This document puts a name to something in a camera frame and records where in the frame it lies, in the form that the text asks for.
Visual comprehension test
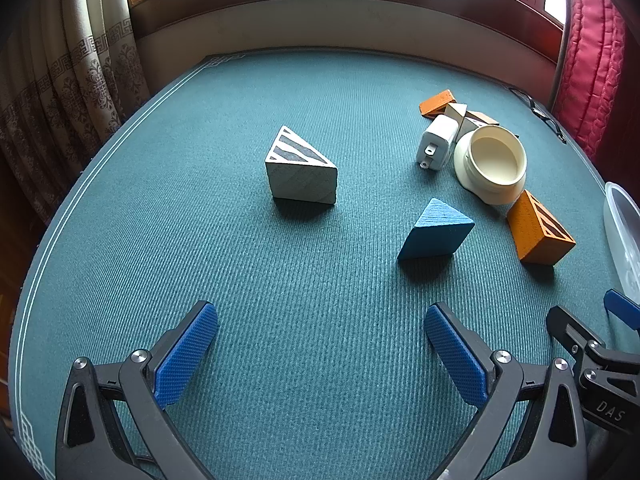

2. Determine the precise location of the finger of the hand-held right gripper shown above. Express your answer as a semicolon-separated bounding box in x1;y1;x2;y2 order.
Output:
546;305;640;386
603;289;640;332

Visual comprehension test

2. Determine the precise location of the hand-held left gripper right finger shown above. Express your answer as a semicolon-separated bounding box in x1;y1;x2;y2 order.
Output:
424;301;593;480

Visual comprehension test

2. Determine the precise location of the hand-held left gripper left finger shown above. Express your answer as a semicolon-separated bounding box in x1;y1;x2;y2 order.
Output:
54;300;221;480

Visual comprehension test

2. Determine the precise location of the clear plastic container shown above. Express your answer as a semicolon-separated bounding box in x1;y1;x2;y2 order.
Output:
603;181;640;306

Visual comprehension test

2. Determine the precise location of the large orange patterned block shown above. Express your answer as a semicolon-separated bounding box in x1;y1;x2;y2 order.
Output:
506;190;576;266

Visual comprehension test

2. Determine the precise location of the blue triangular wooden block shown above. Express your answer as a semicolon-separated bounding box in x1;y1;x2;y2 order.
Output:
397;198;475;261

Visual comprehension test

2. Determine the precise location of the cream round jar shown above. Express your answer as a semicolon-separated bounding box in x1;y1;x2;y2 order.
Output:
454;125;528;206

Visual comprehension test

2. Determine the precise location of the white striped triangular block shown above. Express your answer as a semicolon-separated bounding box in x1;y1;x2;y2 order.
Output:
265;125;338;205

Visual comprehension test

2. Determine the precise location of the white plug charger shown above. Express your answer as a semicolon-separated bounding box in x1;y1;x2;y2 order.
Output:
416;115;460;173

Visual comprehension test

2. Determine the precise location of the teal table mat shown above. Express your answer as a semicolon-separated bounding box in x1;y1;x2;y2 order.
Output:
7;50;640;480

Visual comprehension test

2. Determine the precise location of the red quilted curtain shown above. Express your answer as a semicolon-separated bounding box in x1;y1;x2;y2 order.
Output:
550;0;640;161

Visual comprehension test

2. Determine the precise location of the small orange wedge block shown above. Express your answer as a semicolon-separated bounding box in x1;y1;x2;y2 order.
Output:
419;90;458;120

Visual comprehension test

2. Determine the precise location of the beige patterned curtain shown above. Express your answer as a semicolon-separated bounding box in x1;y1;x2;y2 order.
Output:
0;0;151;226

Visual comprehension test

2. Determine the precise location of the brown wooden window frame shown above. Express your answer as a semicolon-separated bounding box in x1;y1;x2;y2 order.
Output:
125;0;566;61

